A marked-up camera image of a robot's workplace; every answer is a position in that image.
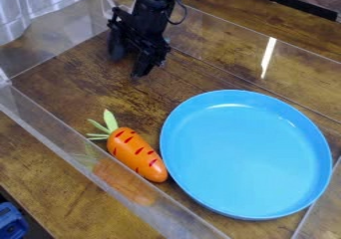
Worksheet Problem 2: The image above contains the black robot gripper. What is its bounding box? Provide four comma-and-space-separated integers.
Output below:
108, 0, 182, 78

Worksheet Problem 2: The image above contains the blue round tray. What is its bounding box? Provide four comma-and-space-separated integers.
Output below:
161, 90, 333, 220

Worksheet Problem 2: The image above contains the orange toy carrot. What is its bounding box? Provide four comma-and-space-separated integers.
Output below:
87, 110, 169, 182

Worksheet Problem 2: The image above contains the blue object at corner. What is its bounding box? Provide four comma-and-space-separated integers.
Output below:
0, 202, 28, 239

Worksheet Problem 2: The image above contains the clear acrylic enclosure wall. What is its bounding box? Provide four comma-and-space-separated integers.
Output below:
0, 0, 341, 239

